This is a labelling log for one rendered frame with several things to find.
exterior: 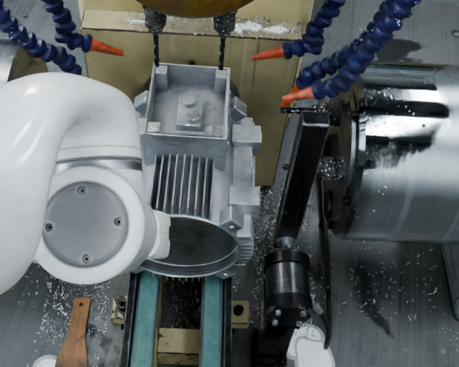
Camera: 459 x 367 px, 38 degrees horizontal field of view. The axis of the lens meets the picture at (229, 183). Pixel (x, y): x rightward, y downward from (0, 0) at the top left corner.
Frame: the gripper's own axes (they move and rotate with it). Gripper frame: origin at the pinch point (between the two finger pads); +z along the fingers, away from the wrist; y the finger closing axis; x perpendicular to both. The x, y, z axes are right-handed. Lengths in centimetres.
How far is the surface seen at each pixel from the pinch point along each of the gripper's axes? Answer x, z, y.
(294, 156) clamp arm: 8.9, -7.2, 18.1
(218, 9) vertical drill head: 22.7, -12.8, 9.0
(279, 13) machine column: 34.5, 19.8, 18.8
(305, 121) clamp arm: 11.9, -11.9, 18.4
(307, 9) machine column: 35.2, 19.0, 23.0
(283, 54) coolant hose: 22.6, 1.0, 17.4
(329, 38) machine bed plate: 44, 58, 34
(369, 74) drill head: 21.4, 3.7, 28.8
